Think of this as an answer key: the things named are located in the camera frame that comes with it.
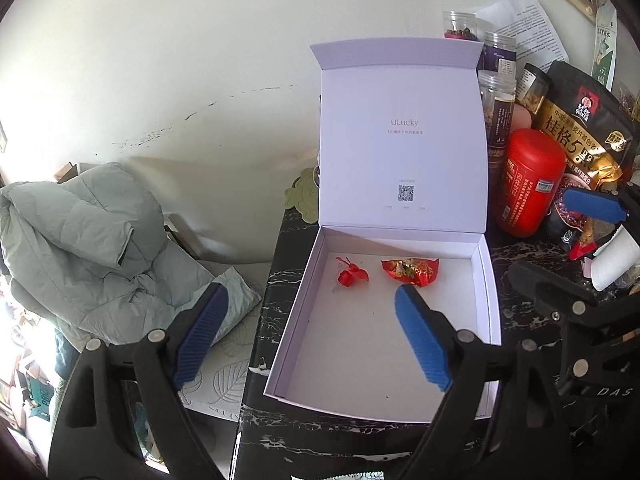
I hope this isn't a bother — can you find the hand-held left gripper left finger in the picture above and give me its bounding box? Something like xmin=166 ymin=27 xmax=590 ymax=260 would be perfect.
xmin=47 ymin=282 xmax=231 ymax=480

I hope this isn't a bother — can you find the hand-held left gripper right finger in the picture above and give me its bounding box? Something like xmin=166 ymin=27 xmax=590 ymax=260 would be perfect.
xmin=394 ymin=284 xmax=576 ymax=480

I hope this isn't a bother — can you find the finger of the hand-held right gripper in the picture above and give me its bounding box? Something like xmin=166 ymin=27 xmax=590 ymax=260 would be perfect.
xmin=561 ymin=186 xmax=640 ymax=227
xmin=509 ymin=259 xmax=640 ymax=343

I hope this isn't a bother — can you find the red printed snack packet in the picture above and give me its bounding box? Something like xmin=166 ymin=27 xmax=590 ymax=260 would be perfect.
xmin=380 ymin=256 xmax=441 ymax=288

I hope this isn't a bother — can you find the small red candy wrapper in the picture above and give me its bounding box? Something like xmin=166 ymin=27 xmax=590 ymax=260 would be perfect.
xmin=334 ymin=256 xmax=371 ymax=288

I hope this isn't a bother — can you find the white gift box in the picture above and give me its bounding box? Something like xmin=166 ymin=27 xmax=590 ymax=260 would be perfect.
xmin=264 ymin=39 xmax=503 ymax=421

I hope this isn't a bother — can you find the instant food cup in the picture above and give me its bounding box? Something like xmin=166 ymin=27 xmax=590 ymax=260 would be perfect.
xmin=545 ymin=172 xmax=601 ymax=256

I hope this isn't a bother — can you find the leaf patterned chair cushion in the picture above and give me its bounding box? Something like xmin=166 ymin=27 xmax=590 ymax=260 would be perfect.
xmin=182 ymin=260 xmax=273 ymax=411

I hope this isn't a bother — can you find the rolled white paper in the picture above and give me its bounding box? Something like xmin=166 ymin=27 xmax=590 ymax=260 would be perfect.
xmin=590 ymin=225 xmax=638 ymax=291

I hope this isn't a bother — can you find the red plastic canister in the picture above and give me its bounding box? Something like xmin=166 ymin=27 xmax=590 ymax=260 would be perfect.
xmin=495 ymin=129 xmax=568 ymax=238

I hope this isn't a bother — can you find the black gold oat bag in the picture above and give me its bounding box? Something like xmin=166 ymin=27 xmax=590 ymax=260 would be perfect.
xmin=532 ymin=60 xmax=640 ymax=183

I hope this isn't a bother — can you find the pink round item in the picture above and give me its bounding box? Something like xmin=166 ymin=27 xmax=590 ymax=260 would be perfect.
xmin=512 ymin=102 xmax=536 ymax=133

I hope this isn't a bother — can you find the tall clear jar dark label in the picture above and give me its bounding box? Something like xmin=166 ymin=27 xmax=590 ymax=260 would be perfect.
xmin=477 ymin=70 xmax=517 ymax=186

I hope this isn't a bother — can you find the clear jar with golden contents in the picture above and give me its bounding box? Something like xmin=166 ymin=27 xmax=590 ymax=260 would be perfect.
xmin=515 ymin=63 xmax=551 ymax=111

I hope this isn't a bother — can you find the green white tea packet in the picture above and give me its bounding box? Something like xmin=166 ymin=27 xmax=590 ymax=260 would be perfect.
xmin=592 ymin=2 xmax=618 ymax=93

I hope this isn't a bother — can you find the pale green puffer jacket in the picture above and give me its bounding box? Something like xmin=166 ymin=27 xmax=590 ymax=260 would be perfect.
xmin=0 ymin=161 xmax=263 ymax=356

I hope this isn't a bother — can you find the teal printed carton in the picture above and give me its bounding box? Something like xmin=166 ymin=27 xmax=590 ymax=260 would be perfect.
xmin=27 ymin=375 xmax=56 ymax=421

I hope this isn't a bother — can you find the green flower shaped coaster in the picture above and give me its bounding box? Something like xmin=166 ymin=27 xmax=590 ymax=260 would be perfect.
xmin=284 ymin=167 xmax=321 ymax=223

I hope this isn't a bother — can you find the clear jar with purple label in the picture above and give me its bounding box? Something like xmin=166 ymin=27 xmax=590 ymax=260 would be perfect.
xmin=480 ymin=31 xmax=517 ymax=73

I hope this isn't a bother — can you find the printed white paper sheet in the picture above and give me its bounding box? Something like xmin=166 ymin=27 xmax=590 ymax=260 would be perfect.
xmin=475 ymin=0 xmax=571 ymax=73

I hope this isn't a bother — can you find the clear jar with dried flowers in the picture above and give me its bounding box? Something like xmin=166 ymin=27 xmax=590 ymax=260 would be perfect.
xmin=442 ymin=10 xmax=478 ymax=41

